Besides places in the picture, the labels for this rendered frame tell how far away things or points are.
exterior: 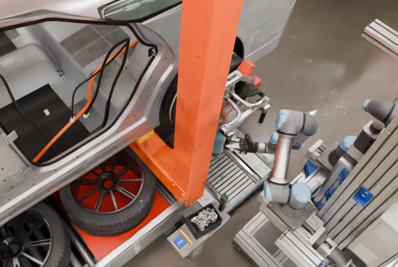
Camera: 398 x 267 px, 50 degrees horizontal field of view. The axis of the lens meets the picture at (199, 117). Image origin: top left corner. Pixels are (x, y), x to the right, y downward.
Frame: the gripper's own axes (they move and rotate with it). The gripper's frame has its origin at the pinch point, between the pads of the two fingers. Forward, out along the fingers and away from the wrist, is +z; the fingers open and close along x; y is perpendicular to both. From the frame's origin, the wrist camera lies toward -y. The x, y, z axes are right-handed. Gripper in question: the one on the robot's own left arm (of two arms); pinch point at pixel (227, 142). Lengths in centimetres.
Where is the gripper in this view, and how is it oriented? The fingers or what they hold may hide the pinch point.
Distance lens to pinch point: 280.4
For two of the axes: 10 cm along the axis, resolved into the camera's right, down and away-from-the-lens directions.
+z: -9.9, -1.0, -0.2
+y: -0.8, 5.7, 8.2
